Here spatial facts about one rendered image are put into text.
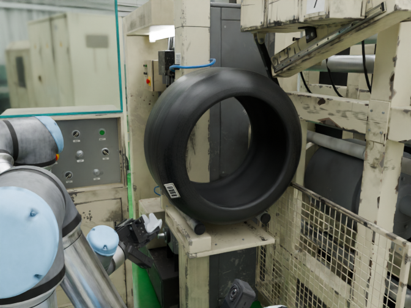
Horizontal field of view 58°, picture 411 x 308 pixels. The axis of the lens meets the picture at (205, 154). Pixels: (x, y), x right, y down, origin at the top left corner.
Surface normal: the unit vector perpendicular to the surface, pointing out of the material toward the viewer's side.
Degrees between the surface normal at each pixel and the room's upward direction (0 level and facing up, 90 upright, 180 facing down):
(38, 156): 94
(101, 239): 31
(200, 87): 51
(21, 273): 82
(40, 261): 82
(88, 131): 90
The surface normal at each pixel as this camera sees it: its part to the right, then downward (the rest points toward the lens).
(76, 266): 0.51, 0.10
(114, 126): 0.35, 0.23
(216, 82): 0.01, -0.50
